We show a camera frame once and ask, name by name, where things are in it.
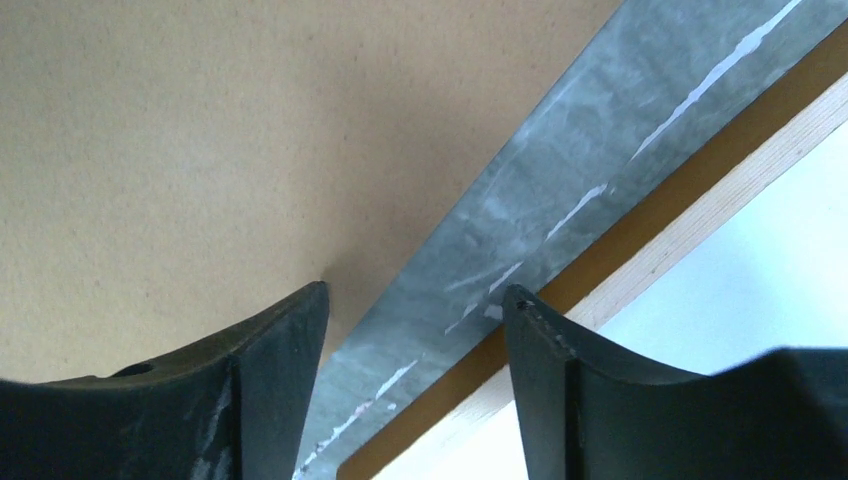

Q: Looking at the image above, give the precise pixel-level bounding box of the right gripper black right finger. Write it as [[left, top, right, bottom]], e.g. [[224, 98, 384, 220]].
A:
[[502, 285, 847, 479]]

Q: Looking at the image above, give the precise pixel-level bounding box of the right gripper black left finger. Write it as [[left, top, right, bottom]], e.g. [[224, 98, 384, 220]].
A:
[[1, 281, 329, 479]]

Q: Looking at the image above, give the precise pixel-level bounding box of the wooden picture frame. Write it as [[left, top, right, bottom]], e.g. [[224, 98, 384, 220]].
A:
[[339, 25, 847, 479]]

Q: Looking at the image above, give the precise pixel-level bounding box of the brown backing board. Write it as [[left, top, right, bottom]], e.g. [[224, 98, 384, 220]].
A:
[[1, 1, 617, 382]]

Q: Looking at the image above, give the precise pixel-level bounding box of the plant photo print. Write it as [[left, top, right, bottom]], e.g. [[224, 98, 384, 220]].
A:
[[380, 127, 847, 479]]

